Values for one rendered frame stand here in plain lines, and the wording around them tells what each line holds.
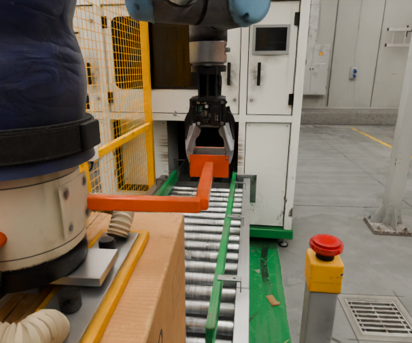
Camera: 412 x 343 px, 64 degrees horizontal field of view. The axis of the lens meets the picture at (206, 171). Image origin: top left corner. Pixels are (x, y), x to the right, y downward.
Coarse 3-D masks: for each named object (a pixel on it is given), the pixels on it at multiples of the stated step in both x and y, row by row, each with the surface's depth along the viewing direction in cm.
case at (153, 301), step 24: (96, 216) 77; (144, 216) 77; (168, 216) 77; (168, 240) 66; (144, 264) 58; (168, 264) 58; (48, 288) 51; (144, 288) 51; (168, 288) 58; (0, 312) 46; (24, 312) 46; (120, 312) 46; (144, 312) 46; (168, 312) 58; (120, 336) 42; (144, 336) 42; (168, 336) 59
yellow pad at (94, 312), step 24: (96, 240) 62; (120, 240) 61; (144, 240) 63; (120, 264) 54; (72, 288) 44; (96, 288) 48; (120, 288) 49; (72, 312) 43; (96, 312) 43; (72, 336) 39; (96, 336) 40
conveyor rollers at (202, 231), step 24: (192, 192) 237; (216, 192) 235; (240, 192) 240; (192, 216) 201; (216, 216) 199; (192, 240) 176; (216, 240) 174; (192, 264) 149; (192, 288) 132; (192, 312) 123
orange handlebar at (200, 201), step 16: (208, 176) 61; (208, 192) 53; (96, 208) 51; (112, 208) 50; (128, 208) 50; (144, 208) 50; (160, 208) 50; (176, 208) 50; (192, 208) 50; (0, 240) 39
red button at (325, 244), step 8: (312, 240) 72; (320, 240) 70; (328, 240) 70; (336, 240) 70; (312, 248) 70; (320, 248) 68; (328, 248) 68; (336, 248) 68; (320, 256) 70; (328, 256) 68
